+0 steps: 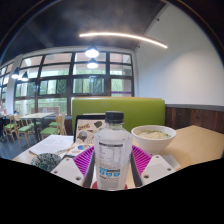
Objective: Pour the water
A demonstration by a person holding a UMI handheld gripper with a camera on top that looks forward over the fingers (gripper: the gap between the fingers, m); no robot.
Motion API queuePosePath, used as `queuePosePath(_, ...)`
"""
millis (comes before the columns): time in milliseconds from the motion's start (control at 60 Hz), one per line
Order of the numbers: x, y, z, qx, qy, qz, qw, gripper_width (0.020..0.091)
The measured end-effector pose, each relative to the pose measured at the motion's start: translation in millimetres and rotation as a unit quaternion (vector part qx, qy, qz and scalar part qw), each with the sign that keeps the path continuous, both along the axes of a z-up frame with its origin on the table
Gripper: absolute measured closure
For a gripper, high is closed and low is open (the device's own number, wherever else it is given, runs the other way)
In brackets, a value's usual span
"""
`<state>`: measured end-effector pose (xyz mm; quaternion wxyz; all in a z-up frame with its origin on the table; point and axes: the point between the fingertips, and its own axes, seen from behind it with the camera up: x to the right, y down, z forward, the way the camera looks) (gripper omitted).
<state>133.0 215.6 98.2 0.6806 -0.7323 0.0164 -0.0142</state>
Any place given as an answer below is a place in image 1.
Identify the speckled ceramic mug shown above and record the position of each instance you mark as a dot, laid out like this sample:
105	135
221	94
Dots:
45	161

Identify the group of pendant lamps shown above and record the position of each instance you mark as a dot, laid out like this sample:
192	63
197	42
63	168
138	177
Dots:
91	52

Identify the clear black-capped water bottle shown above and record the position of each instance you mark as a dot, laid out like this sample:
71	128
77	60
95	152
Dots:
113	156

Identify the white bowl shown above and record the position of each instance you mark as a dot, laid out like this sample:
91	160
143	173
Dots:
153	141

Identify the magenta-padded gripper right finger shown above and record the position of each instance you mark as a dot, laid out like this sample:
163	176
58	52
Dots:
156	168

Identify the black sticker-covered laptop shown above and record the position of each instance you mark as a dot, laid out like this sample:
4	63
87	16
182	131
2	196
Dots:
85	131

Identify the group of green-seated wooden chairs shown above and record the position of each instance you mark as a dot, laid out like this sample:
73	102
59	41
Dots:
48	130

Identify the dark-framed window wall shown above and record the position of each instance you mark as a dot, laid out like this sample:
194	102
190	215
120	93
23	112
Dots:
53	86

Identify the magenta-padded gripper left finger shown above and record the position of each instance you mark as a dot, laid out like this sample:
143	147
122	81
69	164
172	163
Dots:
68	170

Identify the open white book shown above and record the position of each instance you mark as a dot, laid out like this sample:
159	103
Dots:
50	144

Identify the long linear ceiling light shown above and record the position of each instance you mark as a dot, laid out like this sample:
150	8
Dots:
123	35

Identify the green upholstered bench backrest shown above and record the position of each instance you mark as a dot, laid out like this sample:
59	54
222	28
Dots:
140	110

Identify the light wooden dining table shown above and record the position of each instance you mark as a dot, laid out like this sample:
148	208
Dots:
36	115

